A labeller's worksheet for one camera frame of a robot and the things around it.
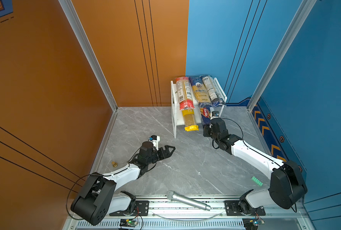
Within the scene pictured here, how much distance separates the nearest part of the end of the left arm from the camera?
2.20 ft

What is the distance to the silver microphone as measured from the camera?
74cm

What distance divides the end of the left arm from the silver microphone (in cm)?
20
